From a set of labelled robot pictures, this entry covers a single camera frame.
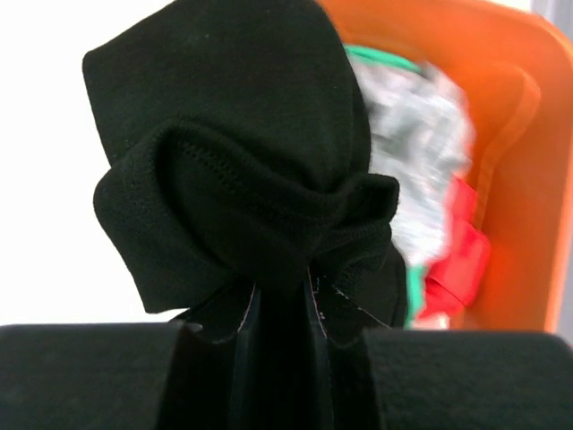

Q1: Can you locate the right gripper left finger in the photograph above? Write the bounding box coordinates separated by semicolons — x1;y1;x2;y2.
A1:
1;283;258;429

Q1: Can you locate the orange plastic basket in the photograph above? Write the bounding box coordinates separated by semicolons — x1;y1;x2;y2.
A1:
323;1;572;331

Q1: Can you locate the red tank top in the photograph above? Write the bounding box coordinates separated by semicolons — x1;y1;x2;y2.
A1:
417;179;491;319

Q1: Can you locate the grey tank top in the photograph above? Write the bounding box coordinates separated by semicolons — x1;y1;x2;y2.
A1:
350;57;474;266

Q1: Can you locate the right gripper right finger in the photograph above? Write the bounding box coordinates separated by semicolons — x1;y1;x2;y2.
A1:
304;275;572;429

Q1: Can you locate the black tank top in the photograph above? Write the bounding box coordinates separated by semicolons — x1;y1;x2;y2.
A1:
82;1;406;327

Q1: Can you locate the green tank top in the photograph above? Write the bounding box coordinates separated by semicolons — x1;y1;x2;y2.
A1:
345;45;424;328

